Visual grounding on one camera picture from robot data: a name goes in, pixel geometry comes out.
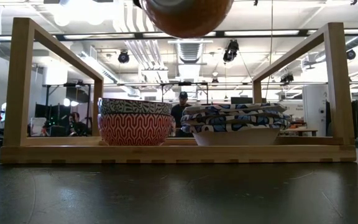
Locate black computer monitor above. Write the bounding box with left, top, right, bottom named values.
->
left=231, top=96, right=254, bottom=105

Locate white cabinet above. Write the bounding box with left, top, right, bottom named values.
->
left=302, top=84, right=329, bottom=137

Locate teal white patterned bowl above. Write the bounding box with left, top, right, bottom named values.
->
left=97, top=98, right=173, bottom=116

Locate wooden background table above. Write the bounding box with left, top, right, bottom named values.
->
left=280, top=128, right=319, bottom=138

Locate black overhead rail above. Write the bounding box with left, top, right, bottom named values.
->
left=0, top=29, right=358, bottom=42

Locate wooden slatted shelf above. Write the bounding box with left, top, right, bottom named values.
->
left=0, top=17, right=357, bottom=165

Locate white paper sign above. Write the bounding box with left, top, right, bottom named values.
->
left=30, top=116, right=47, bottom=137

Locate red white patterned bowl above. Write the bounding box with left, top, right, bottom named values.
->
left=97, top=113, right=173, bottom=146

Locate person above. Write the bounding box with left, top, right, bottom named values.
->
left=170, top=91, right=195, bottom=138
left=68, top=111, right=89, bottom=137

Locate orange red ceramic bowl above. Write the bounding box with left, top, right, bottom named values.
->
left=140, top=0, right=235, bottom=39

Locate black metal frame rig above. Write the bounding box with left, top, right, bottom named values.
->
left=43, top=82, right=93, bottom=137
left=159, top=81, right=210, bottom=105

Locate silver ventilation duct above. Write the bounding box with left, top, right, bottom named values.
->
left=175, top=41, right=205, bottom=64

